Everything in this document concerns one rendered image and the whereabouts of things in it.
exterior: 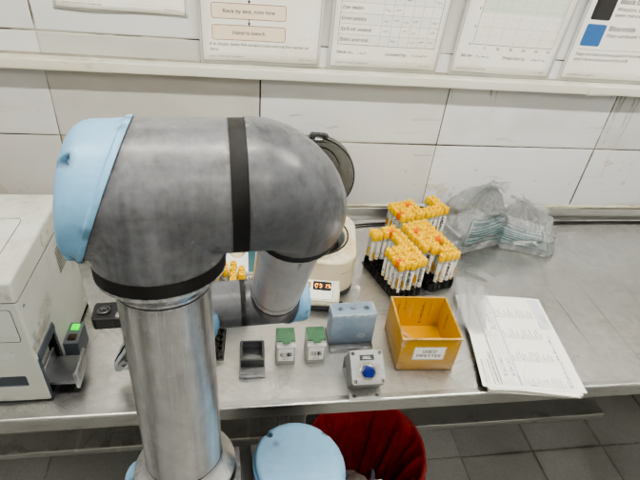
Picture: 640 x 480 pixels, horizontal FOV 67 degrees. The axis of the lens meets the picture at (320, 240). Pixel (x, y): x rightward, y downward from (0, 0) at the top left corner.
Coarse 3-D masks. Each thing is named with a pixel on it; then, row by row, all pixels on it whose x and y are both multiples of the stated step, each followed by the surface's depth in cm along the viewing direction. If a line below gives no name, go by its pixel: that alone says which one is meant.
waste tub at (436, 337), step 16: (400, 304) 113; (416, 304) 113; (432, 304) 114; (448, 304) 111; (400, 320) 116; (416, 320) 116; (432, 320) 117; (448, 320) 111; (400, 336) 103; (416, 336) 115; (432, 336) 115; (448, 336) 110; (400, 352) 104; (416, 352) 104; (432, 352) 104; (448, 352) 105; (400, 368) 107; (416, 368) 107; (432, 368) 107; (448, 368) 108
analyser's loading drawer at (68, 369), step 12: (84, 348) 97; (48, 360) 92; (60, 360) 96; (72, 360) 97; (84, 360) 96; (48, 372) 92; (60, 372) 94; (72, 372) 94; (84, 372) 96; (60, 384) 93
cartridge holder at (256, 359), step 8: (240, 344) 107; (248, 344) 106; (256, 344) 106; (264, 344) 108; (240, 352) 105; (248, 352) 106; (256, 352) 106; (264, 352) 106; (240, 360) 101; (248, 360) 101; (256, 360) 101; (264, 360) 104; (240, 368) 102; (248, 368) 102; (256, 368) 102; (264, 368) 103; (240, 376) 101; (248, 376) 101; (256, 376) 102; (264, 376) 102
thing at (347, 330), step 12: (336, 312) 106; (348, 312) 106; (360, 312) 106; (372, 312) 107; (336, 324) 106; (348, 324) 107; (360, 324) 108; (372, 324) 108; (336, 336) 109; (348, 336) 109; (360, 336) 110; (336, 348) 109; (348, 348) 110; (360, 348) 110
